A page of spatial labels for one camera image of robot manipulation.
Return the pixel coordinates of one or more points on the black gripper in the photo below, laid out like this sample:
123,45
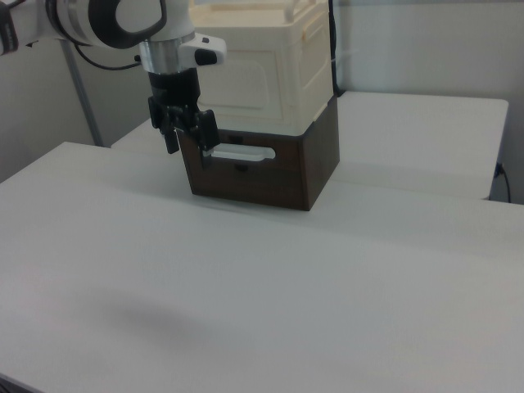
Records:
174,88

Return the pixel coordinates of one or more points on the cream plastic cabinet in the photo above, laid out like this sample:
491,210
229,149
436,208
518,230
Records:
299,73

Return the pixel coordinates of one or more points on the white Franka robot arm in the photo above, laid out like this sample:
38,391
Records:
82,16

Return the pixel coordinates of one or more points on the dark brown wooden drawer box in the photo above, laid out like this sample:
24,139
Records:
262,180

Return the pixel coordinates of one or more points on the grey metal pole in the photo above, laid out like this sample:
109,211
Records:
84,94

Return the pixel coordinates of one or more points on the cream cabinet door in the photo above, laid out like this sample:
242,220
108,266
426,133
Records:
245,82

